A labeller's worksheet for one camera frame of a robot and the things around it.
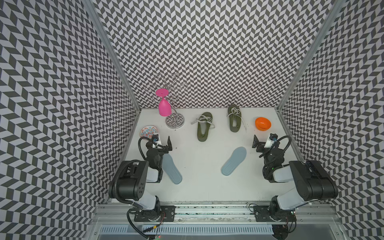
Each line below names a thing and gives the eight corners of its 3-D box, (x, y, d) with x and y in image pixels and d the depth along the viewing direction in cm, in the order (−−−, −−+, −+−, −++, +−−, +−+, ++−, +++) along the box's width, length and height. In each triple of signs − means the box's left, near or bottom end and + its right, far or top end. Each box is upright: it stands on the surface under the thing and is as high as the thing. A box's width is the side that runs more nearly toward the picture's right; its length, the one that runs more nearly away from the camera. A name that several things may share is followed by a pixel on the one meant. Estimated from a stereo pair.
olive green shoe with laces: (188, 132, 104) (187, 127, 99) (205, 115, 114) (205, 109, 110) (203, 142, 99) (203, 137, 94) (220, 124, 109) (221, 118, 104)
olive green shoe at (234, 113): (230, 132, 104) (231, 127, 99) (226, 109, 118) (227, 104, 114) (243, 132, 104) (245, 127, 99) (238, 109, 118) (239, 104, 114)
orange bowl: (255, 130, 107) (257, 126, 102) (252, 121, 112) (255, 116, 108) (269, 130, 107) (272, 126, 102) (266, 121, 112) (268, 117, 108)
